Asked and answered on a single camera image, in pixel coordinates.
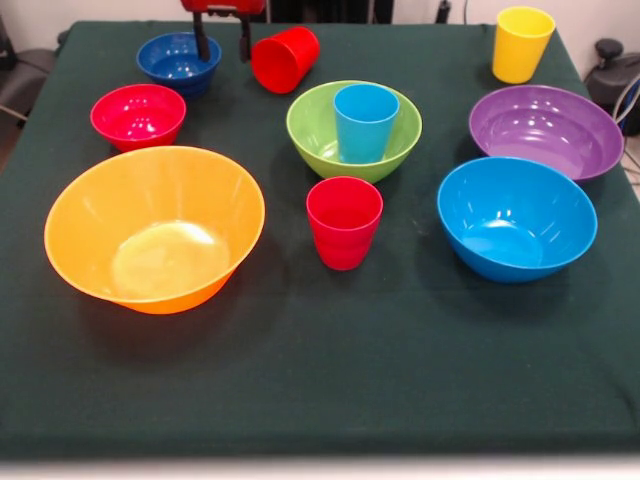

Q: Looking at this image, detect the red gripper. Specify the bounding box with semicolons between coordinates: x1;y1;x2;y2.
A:
180;0;266;64

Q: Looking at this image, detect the small dark blue bowl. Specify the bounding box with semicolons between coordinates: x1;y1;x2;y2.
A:
136;31;223;98

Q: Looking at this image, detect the tall red cup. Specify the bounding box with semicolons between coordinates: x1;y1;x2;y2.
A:
249;26;321;95

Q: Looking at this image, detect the green bowl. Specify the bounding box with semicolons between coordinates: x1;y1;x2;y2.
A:
285;79;424;185

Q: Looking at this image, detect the light blue cup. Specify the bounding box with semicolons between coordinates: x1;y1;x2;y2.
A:
333;83;401;165

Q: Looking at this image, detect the purple bowl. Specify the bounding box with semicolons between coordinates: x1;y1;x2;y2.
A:
469;84;626;182

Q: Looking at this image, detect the small crimson bowl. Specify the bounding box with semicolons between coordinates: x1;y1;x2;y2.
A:
89;83;187;153

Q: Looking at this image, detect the black office chair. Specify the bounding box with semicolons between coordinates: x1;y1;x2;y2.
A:
0;14;60;121
583;38;640;121

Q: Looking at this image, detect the large orange bowl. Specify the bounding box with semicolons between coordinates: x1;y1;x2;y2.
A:
43;145;267;316

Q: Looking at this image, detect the short crimson cup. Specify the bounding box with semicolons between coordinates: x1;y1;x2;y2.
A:
305;176;385;272

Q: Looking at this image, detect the yellow cup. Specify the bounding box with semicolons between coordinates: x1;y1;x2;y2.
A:
492;6;557;85

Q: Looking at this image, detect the dark green tablecloth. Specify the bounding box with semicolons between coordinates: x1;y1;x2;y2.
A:
0;19;640;459

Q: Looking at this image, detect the light blue bowl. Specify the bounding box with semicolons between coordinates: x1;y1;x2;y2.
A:
436;156;599;284

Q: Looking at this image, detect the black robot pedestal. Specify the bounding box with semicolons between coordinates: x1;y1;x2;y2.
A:
264;0;454;25

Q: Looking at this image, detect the tangle of cables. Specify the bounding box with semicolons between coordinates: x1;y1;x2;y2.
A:
605;74;640;174

